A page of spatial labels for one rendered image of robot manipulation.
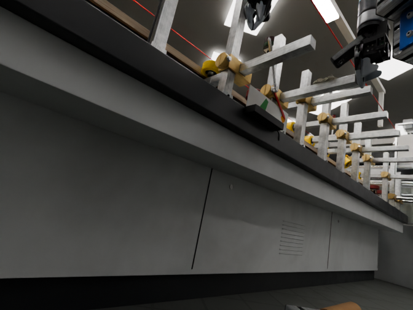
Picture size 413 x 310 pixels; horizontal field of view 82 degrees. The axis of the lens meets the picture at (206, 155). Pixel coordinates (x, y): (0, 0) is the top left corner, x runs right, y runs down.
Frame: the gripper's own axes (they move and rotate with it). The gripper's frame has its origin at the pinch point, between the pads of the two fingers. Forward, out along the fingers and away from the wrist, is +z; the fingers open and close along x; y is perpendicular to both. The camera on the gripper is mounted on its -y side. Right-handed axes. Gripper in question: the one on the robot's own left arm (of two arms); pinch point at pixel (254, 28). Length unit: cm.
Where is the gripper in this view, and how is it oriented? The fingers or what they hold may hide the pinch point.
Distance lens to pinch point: 87.9
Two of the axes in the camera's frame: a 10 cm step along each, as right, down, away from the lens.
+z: -1.9, 9.5, -2.3
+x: 8.8, 0.7, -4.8
